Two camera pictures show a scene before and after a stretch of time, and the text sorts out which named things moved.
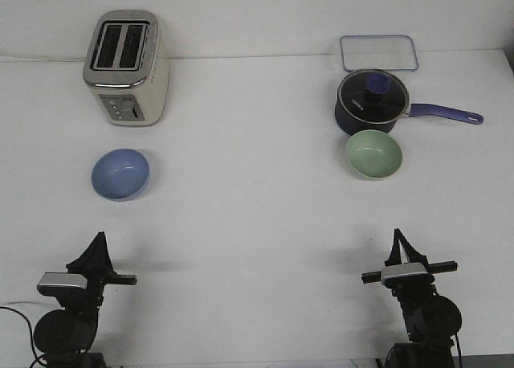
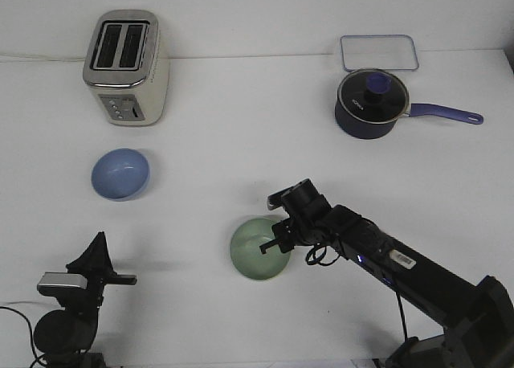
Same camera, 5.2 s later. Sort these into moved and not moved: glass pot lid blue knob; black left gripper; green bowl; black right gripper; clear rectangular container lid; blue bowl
Moved: green bowl; black right gripper
Not moved: blue bowl; black left gripper; glass pot lid blue knob; clear rectangular container lid
